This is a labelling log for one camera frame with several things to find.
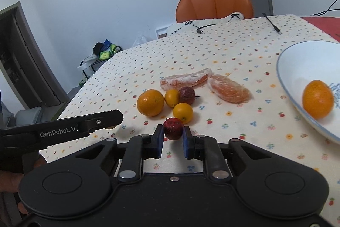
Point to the floral print tablecloth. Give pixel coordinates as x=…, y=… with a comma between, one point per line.
x=212, y=56

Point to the clear plastic bag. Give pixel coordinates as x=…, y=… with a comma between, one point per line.
x=138, y=40

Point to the large orange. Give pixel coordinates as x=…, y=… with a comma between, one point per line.
x=150, y=102

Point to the black item on rack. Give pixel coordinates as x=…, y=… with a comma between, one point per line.
x=98, y=47

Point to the dark doorway frame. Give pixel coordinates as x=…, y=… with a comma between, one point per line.
x=16, y=56

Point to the wide peeled pomelo segment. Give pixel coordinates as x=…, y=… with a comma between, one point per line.
x=229, y=88

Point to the person's left hand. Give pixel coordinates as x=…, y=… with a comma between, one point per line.
x=9, y=181

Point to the grey seat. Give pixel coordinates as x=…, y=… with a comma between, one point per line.
x=26, y=114

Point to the curved peeled pomelo segment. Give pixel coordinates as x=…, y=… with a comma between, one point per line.
x=186, y=80

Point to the dark red round fruit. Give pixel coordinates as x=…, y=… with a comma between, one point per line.
x=173, y=128
x=187, y=95

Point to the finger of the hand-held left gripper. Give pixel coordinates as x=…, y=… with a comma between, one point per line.
x=109, y=119

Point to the white framed board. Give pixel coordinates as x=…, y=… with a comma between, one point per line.
x=160, y=31

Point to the black metal rack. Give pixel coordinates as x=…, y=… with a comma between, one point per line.
x=91, y=67

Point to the white cushion with black print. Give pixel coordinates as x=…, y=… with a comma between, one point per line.
x=186, y=26

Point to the small orange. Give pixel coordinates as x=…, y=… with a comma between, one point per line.
x=182, y=112
x=171, y=98

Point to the blue packet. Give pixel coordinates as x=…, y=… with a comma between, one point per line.
x=107, y=43

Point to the medium orange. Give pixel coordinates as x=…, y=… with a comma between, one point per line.
x=318, y=99

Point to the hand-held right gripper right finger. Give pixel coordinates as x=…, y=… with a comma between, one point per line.
x=186, y=146

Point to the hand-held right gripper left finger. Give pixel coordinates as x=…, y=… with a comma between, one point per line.
x=159, y=143

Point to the red cloth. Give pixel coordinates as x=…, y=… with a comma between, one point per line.
x=324, y=25

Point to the green box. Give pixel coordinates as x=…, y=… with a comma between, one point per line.
x=104, y=55

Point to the white bowl with blue rim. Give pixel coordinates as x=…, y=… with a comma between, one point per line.
x=300, y=62

